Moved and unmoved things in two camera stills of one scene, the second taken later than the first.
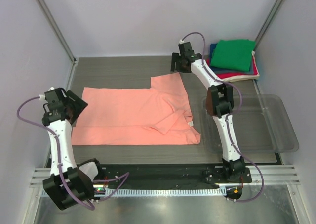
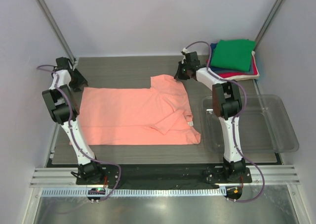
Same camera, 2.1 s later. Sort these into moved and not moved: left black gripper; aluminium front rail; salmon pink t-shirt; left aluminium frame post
Moved: left black gripper
Not moved: left aluminium frame post; aluminium front rail; salmon pink t-shirt
